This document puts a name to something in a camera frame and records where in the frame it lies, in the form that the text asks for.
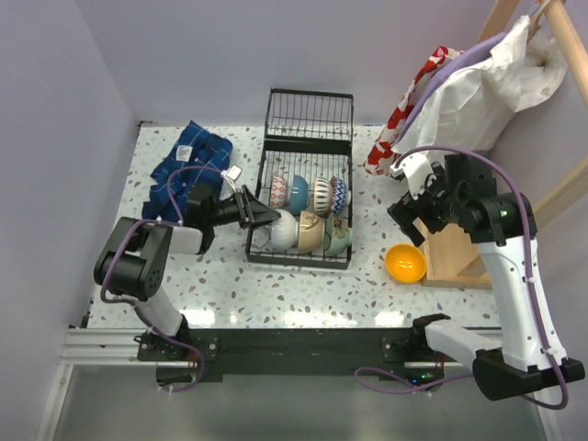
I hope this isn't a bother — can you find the aluminium rail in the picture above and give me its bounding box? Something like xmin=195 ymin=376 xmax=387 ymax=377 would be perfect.
xmin=59 ymin=328 xmax=143 ymax=367

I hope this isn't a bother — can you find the cream striped rim bowl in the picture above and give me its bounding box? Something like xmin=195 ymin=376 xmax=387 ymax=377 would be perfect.
xmin=313 ymin=176 xmax=333 ymax=216

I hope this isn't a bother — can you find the teal blue bowl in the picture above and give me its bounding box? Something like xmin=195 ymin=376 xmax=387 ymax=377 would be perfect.
xmin=288 ymin=175 xmax=310 ymax=216

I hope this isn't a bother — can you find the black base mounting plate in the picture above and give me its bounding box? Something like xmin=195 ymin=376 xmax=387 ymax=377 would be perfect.
xmin=134 ymin=328 xmax=448 ymax=386

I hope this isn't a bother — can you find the blue plaid shirt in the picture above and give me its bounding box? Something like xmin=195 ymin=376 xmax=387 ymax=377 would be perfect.
xmin=141 ymin=121 xmax=233 ymax=221

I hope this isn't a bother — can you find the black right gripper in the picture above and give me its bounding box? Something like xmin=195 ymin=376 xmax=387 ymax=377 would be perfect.
xmin=389 ymin=162 xmax=465 ymax=246

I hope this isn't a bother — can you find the lilac cloth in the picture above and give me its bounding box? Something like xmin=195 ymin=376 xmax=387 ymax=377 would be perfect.
xmin=396 ymin=32 xmax=505 ymax=142

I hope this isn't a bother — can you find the beige flower painted bowl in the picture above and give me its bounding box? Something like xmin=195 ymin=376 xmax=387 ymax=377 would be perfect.
xmin=298 ymin=210 xmax=324 ymax=253

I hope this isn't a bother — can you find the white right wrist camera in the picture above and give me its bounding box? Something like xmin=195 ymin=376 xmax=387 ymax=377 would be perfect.
xmin=390 ymin=153 xmax=435 ymax=200

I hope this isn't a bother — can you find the blue zigzag pattern bowl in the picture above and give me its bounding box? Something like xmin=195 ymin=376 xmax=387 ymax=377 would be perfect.
xmin=331 ymin=176 xmax=352 ymax=215

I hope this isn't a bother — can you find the light green bowl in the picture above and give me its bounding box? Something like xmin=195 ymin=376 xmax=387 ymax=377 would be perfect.
xmin=323 ymin=214 xmax=353 ymax=256

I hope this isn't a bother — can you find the white cloth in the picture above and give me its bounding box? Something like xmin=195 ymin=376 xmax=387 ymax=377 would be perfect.
xmin=393 ymin=16 xmax=568 ymax=154

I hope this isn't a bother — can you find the white ceramic bowl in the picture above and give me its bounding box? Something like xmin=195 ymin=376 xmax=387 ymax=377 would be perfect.
xmin=270 ymin=209 xmax=299 ymax=252

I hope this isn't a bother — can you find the black wire dish rack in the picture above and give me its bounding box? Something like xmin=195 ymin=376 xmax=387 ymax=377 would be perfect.
xmin=245 ymin=88 xmax=354 ymax=270

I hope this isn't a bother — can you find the blue triangle pattern bowl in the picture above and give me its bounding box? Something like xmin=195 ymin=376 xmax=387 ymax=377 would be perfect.
xmin=268 ymin=174 xmax=288 ymax=209

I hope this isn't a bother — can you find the red floral cloth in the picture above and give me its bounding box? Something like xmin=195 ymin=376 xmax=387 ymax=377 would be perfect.
xmin=363 ymin=46 xmax=463 ymax=175

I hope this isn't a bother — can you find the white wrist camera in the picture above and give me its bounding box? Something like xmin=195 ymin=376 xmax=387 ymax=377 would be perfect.
xmin=390 ymin=153 xmax=435 ymax=200
xmin=220 ymin=165 xmax=243 ymax=193

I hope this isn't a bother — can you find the wooden drying rack frame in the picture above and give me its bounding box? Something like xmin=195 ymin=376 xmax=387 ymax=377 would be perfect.
xmin=419 ymin=1 xmax=587 ymax=288

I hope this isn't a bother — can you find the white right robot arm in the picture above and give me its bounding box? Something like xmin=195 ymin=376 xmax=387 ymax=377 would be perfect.
xmin=388 ymin=147 xmax=585 ymax=410

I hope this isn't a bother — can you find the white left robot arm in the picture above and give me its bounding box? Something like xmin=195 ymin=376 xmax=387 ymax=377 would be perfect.
xmin=94 ymin=185 xmax=280 ymax=360

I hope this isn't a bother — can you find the yellow bowl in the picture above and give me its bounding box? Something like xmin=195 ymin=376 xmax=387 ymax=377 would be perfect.
xmin=384 ymin=243 xmax=427 ymax=283

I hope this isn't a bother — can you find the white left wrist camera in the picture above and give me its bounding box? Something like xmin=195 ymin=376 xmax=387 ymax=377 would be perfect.
xmin=220 ymin=165 xmax=243 ymax=193

